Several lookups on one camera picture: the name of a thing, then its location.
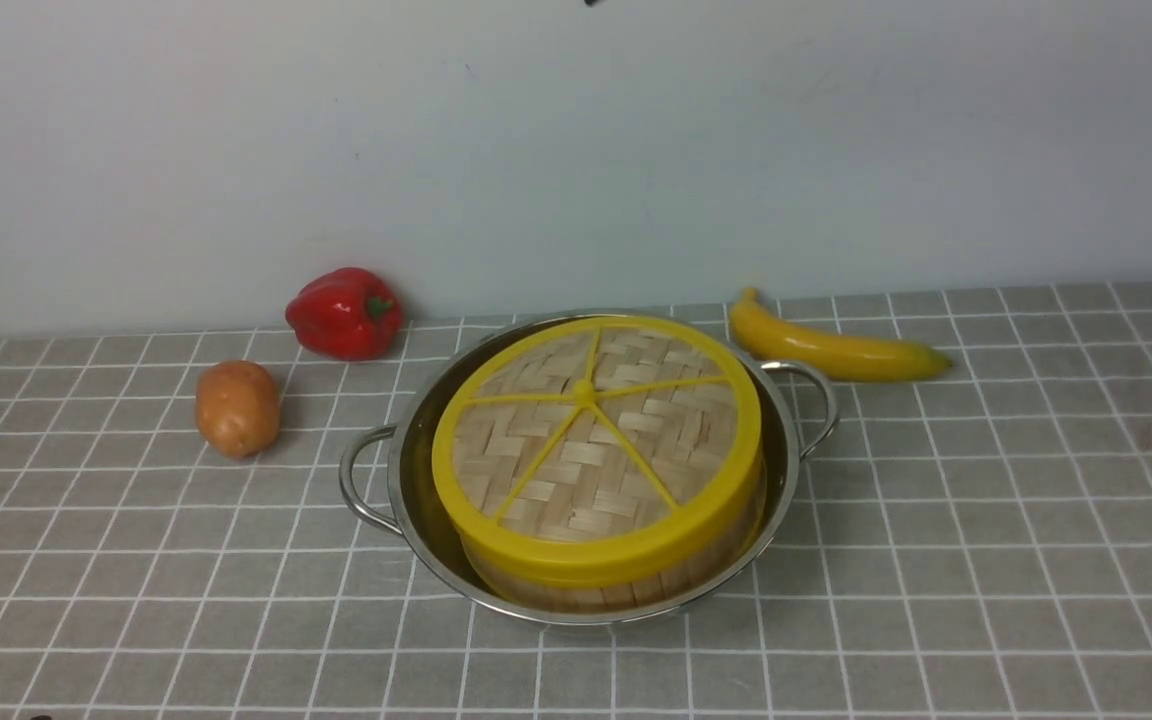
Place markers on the yellow banana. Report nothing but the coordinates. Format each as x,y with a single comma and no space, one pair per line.
842,357

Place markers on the stainless steel pot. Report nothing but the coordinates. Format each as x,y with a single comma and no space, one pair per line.
386,474

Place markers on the red bell pepper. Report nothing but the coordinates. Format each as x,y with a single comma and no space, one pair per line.
349,315

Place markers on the grey checkered tablecloth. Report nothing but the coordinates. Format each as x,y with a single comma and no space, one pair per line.
977,548

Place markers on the brown potato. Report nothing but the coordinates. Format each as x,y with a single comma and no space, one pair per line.
238,408

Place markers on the bamboo steamer basket yellow rim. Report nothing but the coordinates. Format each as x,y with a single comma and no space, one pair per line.
576,560

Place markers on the bamboo steamer lid yellow frame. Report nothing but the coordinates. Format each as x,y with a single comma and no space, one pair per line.
647,410

